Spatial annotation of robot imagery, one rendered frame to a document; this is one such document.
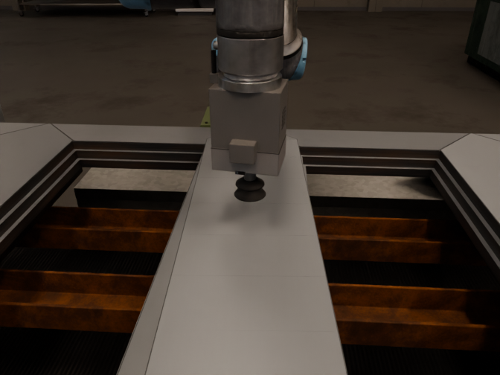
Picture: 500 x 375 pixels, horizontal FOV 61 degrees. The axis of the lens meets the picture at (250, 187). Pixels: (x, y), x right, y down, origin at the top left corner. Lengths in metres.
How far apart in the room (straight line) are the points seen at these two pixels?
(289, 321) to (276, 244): 0.13
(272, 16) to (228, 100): 0.10
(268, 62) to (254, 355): 0.30
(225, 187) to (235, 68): 0.25
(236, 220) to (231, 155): 0.12
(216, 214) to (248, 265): 0.12
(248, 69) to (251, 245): 0.22
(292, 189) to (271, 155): 0.17
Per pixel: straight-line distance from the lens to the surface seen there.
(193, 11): 9.64
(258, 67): 0.47
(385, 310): 0.75
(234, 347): 0.43
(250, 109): 0.49
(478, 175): 0.80
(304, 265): 0.52
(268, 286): 0.49
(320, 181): 1.09
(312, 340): 0.44
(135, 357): 0.43
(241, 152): 0.50
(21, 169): 0.83
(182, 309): 0.47
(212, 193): 0.66
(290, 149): 0.80
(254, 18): 0.46
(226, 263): 0.52
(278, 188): 0.67
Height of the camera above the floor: 1.19
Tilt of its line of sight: 29 degrees down
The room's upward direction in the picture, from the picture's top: straight up
